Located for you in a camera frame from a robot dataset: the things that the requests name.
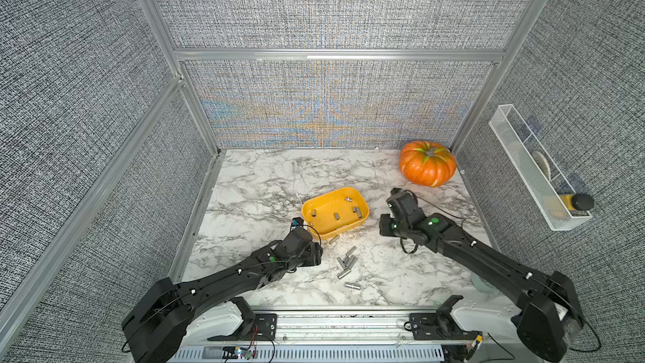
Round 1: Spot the silver socket stubby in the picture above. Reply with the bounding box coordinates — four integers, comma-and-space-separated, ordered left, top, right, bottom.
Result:
337, 257, 347, 270

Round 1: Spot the orange pumpkin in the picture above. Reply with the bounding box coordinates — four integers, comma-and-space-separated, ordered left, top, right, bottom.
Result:
399, 141, 457, 188

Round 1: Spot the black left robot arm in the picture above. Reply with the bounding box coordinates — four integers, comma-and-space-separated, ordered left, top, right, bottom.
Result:
122, 227, 323, 362

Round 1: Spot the clear wall shelf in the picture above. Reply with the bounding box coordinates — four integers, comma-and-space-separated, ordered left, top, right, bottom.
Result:
489, 104, 592, 231

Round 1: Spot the round brush in shelf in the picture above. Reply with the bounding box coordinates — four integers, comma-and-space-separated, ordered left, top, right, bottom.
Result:
532, 151, 552, 181

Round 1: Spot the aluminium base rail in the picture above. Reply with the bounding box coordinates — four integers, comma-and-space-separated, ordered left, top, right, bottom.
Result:
130, 307, 560, 363

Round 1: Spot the silver socket small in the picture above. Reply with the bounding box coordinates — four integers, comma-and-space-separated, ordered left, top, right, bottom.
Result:
346, 255, 358, 269

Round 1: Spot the yellow bottle black cap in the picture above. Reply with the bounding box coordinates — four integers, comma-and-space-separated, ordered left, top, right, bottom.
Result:
559, 193, 595, 212

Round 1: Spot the silver socket long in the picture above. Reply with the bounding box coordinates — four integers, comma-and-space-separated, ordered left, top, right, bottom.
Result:
345, 246, 357, 257

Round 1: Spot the yellow storage box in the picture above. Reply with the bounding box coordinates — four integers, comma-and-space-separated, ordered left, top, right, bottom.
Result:
301, 187, 371, 240

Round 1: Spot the teal cup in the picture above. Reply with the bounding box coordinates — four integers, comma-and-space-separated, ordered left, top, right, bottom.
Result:
471, 273, 497, 294

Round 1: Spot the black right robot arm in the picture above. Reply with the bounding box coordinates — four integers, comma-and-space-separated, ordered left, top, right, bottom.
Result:
380, 188, 586, 362

